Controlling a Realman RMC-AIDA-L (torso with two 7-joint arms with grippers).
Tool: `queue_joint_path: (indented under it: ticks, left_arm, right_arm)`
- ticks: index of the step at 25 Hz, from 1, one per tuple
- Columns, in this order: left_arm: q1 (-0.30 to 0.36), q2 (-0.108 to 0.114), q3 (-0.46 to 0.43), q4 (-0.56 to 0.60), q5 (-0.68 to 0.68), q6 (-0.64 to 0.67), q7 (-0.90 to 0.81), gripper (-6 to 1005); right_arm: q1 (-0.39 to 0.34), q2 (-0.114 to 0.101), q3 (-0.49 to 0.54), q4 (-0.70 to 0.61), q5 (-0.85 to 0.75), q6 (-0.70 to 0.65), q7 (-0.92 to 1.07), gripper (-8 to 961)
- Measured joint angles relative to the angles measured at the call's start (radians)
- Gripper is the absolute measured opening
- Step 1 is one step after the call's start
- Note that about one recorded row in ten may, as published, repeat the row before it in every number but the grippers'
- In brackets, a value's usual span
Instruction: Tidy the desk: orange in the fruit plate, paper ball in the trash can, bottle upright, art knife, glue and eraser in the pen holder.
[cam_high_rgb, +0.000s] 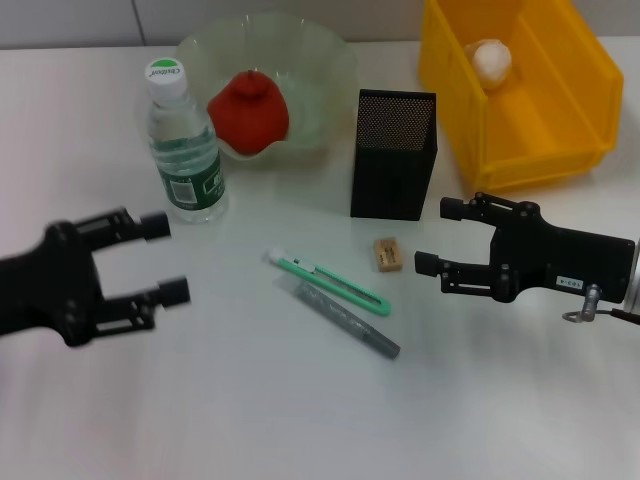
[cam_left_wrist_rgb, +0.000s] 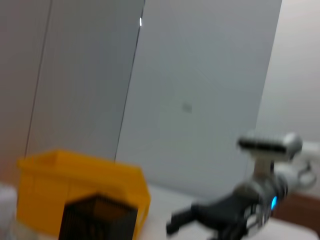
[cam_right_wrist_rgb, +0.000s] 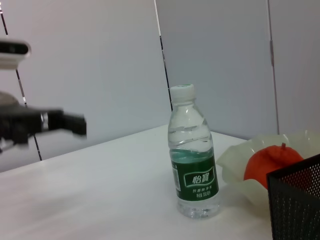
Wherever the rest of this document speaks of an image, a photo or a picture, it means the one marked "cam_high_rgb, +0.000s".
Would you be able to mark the red-orange toy orange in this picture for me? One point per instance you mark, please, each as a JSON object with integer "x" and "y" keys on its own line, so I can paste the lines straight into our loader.
{"x": 250, "y": 115}

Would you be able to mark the yellow plastic storage bin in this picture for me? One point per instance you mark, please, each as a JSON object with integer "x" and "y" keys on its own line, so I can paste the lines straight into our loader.
{"x": 550, "y": 125}

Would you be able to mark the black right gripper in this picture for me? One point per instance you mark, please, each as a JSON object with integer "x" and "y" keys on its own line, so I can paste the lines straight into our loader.
{"x": 565, "y": 260}

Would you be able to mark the grey marker pen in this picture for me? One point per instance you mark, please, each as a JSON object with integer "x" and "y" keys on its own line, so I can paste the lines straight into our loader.
{"x": 345, "y": 320}

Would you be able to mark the black mesh pen holder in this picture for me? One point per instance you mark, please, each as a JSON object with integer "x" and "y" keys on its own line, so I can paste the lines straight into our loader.
{"x": 392, "y": 170}

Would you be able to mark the pale green glass fruit bowl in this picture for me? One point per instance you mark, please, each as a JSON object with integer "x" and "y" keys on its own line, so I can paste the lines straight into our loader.
{"x": 315, "y": 80}

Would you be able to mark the green utility knife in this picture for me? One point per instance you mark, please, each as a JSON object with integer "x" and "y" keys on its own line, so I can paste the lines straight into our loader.
{"x": 340, "y": 287}

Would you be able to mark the white paper ball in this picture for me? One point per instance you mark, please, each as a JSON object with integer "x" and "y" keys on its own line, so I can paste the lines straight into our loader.
{"x": 492, "y": 62}

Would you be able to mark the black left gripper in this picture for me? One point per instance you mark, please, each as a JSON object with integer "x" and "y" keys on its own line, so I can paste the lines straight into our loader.
{"x": 50, "y": 285}

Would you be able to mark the small wooden block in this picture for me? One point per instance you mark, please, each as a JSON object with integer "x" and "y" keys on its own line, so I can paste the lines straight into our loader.
{"x": 388, "y": 256}

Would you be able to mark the clear green-label water bottle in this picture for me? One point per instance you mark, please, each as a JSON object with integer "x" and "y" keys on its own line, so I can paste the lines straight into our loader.
{"x": 187, "y": 150}

